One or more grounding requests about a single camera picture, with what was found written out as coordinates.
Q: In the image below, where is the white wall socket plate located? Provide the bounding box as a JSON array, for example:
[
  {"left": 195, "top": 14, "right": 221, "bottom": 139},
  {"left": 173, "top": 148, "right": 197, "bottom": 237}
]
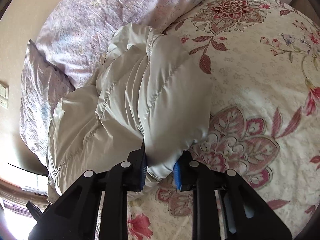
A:
[{"left": 0, "top": 81, "right": 9, "bottom": 109}]

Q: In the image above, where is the lilac crinkled duvet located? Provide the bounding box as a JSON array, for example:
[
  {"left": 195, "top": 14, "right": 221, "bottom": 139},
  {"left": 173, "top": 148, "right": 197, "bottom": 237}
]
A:
[{"left": 20, "top": 0, "right": 204, "bottom": 164}]

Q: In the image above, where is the floral quilted bedspread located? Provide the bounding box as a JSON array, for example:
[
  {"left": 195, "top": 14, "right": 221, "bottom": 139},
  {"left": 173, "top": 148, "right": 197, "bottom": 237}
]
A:
[{"left": 132, "top": 0, "right": 319, "bottom": 237}]

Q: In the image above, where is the white puffy down jacket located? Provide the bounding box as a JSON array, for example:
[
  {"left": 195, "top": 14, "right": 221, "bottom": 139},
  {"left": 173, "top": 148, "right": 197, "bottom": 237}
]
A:
[{"left": 47, "top": 23, "right": 212, "bottom": 203}]

